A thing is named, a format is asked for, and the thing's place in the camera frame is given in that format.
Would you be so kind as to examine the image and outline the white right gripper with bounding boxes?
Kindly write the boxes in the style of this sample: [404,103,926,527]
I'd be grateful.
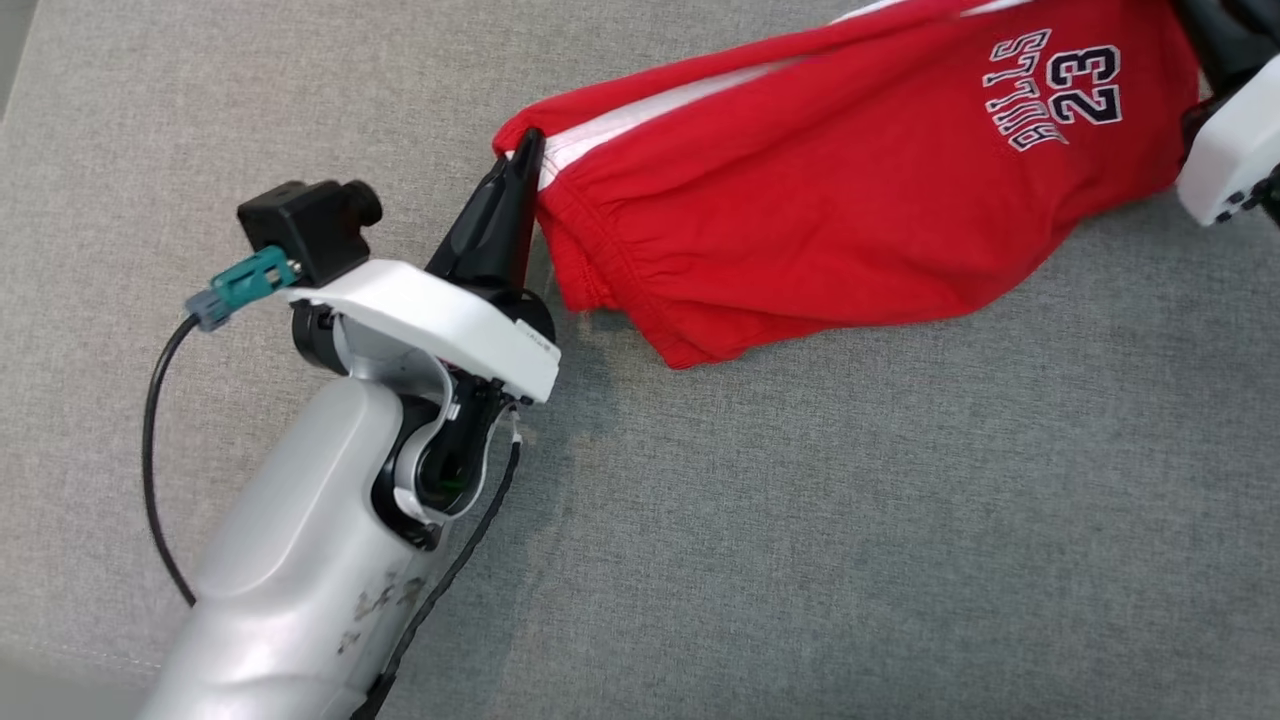
[1172,0,1280,227]

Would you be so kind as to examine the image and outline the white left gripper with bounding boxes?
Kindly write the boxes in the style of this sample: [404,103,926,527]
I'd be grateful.
[283,128,562,405]

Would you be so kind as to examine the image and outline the red shorts with white stripes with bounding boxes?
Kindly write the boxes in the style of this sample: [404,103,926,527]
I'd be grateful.
[493,0,1203,371]

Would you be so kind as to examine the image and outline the black cable, teal plug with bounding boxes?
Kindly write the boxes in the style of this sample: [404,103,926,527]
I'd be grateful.
[142,247,303,608]

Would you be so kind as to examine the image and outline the black braided cable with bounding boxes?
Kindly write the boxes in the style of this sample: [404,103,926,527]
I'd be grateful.
[348,405,524,720]

